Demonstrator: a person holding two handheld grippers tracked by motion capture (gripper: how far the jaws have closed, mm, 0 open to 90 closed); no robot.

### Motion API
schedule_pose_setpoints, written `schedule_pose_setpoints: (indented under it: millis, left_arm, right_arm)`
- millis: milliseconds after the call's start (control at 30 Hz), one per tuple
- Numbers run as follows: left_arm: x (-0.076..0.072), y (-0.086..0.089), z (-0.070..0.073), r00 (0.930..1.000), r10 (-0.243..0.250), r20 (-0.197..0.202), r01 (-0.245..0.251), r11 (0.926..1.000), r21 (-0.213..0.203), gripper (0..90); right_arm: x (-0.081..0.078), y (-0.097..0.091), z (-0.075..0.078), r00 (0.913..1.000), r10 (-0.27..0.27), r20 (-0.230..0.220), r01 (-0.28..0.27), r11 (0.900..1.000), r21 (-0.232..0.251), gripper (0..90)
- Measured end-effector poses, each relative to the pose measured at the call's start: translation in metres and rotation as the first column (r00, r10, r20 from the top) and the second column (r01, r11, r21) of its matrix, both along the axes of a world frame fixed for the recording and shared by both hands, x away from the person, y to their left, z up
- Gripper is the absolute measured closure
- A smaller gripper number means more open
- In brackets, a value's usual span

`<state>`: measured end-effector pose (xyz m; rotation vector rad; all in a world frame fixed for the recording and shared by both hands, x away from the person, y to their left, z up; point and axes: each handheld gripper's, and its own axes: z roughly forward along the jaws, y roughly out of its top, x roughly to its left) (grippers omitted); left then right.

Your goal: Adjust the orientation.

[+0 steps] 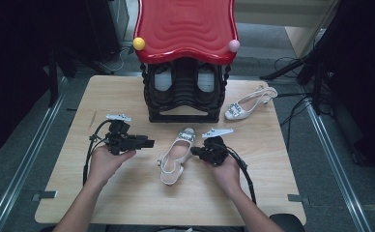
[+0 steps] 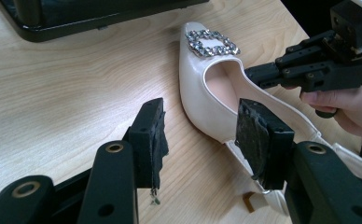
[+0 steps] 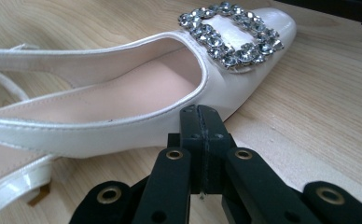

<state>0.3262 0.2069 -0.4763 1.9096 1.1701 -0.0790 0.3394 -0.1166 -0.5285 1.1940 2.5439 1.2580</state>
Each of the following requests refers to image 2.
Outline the red and black shoe rack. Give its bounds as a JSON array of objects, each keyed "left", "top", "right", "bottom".
[{"left": 0, "top": 0, "right": 210, "bottom": 43}]

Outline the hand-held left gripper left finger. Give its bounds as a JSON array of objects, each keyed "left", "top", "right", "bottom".
[{"left": 122, "top": 97, "right": 170, "bottom": 206}]

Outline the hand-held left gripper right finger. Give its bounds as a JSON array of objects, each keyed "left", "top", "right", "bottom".
[{"left": 234, "top": 98, "right": 296, "bottom": 191}]

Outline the white heeled shoe with buckle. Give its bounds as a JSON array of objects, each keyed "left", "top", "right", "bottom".
[{"left": 177, "top": 21, "right": 362, "bottom": 218}]

